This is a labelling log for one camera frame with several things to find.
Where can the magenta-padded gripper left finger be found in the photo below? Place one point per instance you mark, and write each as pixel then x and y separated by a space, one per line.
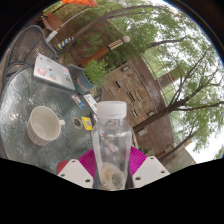
pixel 75 173

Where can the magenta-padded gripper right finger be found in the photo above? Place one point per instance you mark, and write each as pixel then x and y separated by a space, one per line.
pixel 151 171

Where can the clear plastic bottle white cap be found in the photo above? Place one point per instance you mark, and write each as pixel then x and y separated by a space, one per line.
pixel 111 130

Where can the flat round red coaster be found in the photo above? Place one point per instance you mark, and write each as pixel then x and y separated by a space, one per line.
pixel 62 167

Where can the leafy tree thin trunk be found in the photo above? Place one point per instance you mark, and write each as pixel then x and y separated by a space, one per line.
pixel 186 140

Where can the yellow card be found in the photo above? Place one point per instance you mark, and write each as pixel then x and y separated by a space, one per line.
pixel 87 123

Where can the white ribbed mug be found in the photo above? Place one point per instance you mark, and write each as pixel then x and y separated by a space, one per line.
pixel 41 128

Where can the tall forked tree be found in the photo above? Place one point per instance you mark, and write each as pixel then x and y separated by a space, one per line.
pixel 160 115

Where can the blue card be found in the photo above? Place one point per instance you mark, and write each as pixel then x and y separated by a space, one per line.
pixel 78 102

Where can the white printed paper sheet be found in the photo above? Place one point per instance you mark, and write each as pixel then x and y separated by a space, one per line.
pixel 90 103

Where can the green plant in blue pot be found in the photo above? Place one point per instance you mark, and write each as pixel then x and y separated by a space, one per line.
pixel 83 83

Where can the silver laptop with stickers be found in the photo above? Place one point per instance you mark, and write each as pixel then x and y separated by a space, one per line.
pixel 53 71

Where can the grey mesh patio chair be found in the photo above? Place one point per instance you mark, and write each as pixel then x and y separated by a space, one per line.
pixel 71 69
pixel 28 45

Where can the blue yellow striped bollard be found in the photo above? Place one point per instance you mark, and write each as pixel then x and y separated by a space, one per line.
pixel 65 42

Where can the brown wooden bench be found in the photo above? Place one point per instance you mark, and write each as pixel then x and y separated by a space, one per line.
pixel 51 21

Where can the curved slender tree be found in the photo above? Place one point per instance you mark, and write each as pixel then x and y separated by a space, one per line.
pixel 100 20

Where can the orange canopy with white pole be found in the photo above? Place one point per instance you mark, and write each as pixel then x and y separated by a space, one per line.
pixel 78 1

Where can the grey wall utility box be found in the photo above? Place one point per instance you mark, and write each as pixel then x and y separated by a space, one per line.
pixel 142 132

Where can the black wall lantern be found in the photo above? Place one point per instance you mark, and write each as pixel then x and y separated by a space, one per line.
pixel 134 113
pixel 125 68

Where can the wooden lamp post white globe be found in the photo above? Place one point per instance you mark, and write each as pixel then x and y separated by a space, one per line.
pixel 103 51

